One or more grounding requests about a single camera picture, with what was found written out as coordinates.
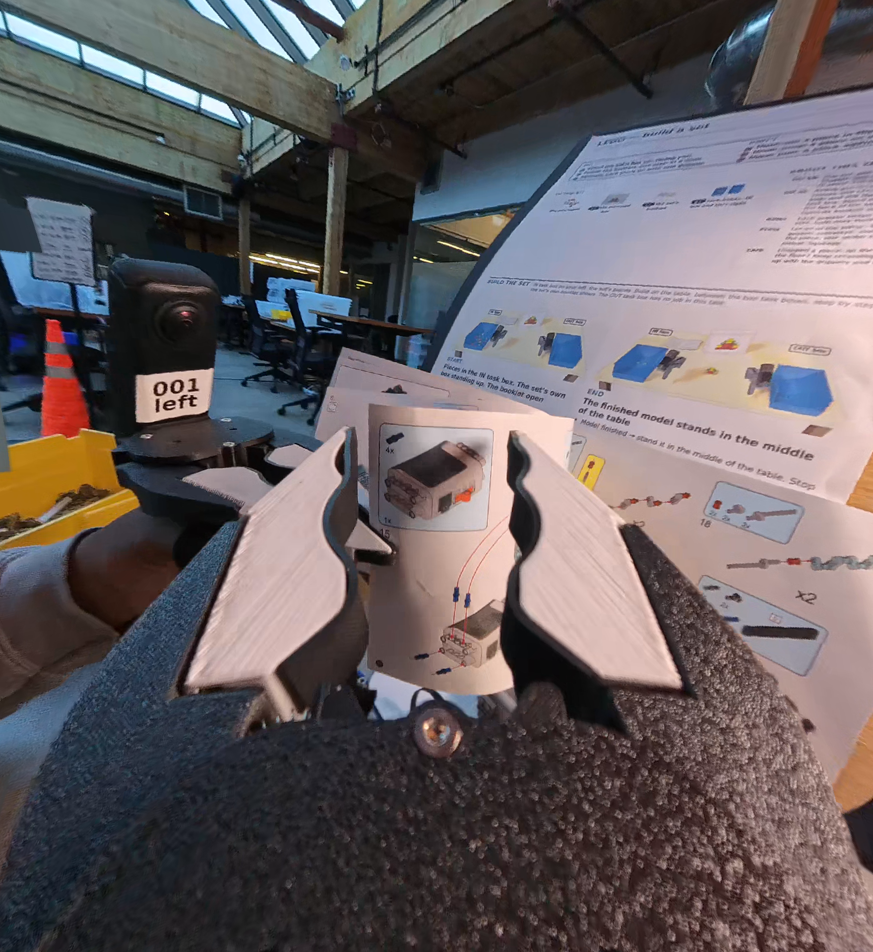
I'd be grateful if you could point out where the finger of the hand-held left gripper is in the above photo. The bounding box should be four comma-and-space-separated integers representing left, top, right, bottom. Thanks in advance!
182, 466, 398, 564
264, 443, 331, 471

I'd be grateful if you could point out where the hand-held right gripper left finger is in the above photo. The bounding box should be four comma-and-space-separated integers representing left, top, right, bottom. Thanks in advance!
182, 427, 371, 718

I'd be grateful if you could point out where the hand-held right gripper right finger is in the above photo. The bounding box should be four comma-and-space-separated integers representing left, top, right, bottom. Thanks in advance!
502, 431, 685, 691

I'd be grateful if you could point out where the building instruction booklet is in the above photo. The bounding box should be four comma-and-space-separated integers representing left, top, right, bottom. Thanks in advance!
316, 348, 873, 783

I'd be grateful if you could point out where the person's left forearm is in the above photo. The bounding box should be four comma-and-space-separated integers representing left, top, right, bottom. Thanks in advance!
0, 541, 121, 737

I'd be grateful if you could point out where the printed task sheet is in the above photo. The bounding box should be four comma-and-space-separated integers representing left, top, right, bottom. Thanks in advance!
431, 80, 873, 508

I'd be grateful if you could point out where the person's left hand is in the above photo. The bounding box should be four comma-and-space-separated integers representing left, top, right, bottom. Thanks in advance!
68, 509, 193, 635

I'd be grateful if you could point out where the black office chair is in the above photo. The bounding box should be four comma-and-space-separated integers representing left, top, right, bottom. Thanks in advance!
242, 294, 311, 394
279, 289, 350, 426

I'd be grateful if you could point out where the orange traffic cone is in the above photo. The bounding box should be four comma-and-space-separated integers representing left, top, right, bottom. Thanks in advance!
40, 318, 93, 440

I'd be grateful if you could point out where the white sign on stand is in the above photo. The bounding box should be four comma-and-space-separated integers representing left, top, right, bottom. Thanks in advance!
26, 196, 98, 289

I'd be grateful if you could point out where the background wooden table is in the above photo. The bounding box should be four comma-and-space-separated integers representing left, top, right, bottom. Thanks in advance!
309, 308, 435, 359

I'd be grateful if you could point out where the yellow plastic bin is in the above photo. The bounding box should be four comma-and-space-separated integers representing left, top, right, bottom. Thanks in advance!
0, 429, 141, 556

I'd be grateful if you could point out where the metal air duct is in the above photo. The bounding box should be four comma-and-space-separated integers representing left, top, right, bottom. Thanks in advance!
704, 0, 787, 113

